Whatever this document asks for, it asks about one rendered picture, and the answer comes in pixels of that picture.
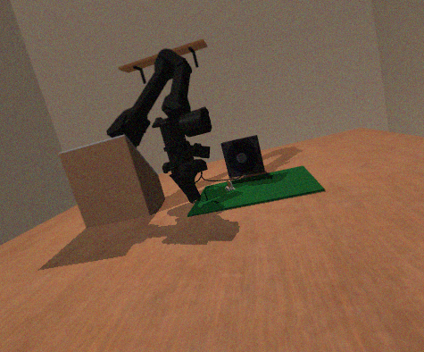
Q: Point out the black cooling fan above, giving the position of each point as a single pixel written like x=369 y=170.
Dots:
x=243 y=154

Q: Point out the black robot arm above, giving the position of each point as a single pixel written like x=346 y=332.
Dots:
x=181 y=120

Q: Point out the black cable with plug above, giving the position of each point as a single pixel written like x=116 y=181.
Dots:
x=197 y=195

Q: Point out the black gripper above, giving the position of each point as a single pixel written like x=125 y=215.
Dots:
x=183 y=170

